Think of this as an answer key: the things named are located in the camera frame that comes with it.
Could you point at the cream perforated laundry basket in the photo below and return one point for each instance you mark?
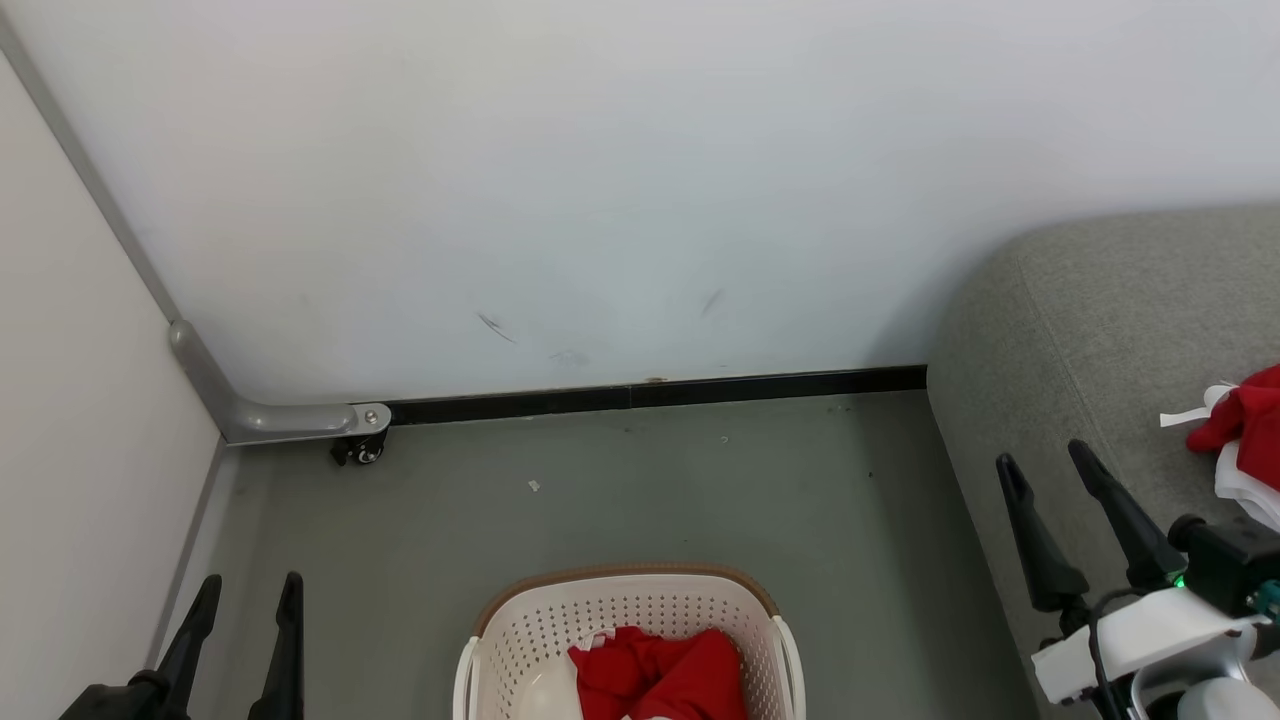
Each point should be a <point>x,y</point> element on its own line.
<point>530,630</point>

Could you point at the grey metal partition frame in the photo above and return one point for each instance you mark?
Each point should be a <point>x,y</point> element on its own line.
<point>290,418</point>

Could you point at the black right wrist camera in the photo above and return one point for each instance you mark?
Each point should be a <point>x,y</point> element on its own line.
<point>1230,560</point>

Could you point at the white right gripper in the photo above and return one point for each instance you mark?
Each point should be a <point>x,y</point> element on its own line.
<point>1160,630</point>

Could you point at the black baseboard strip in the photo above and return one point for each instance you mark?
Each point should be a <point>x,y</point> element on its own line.
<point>660,395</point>

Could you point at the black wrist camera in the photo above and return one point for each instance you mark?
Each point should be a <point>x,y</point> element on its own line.
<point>1230,560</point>
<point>110,700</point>

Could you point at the black caster wheel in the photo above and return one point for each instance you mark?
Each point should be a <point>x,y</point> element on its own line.
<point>362,450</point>

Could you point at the grey fabric sofa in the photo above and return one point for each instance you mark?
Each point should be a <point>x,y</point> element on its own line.
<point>1080,350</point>

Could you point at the teal right camera plug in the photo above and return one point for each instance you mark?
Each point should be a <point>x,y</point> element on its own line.
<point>1270,598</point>

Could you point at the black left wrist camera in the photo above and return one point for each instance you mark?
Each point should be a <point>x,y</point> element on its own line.
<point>110,700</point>

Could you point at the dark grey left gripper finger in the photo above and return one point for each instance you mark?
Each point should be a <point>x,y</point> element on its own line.
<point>188,660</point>
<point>285,670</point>

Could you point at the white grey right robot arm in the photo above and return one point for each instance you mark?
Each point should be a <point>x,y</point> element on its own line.
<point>1215,700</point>

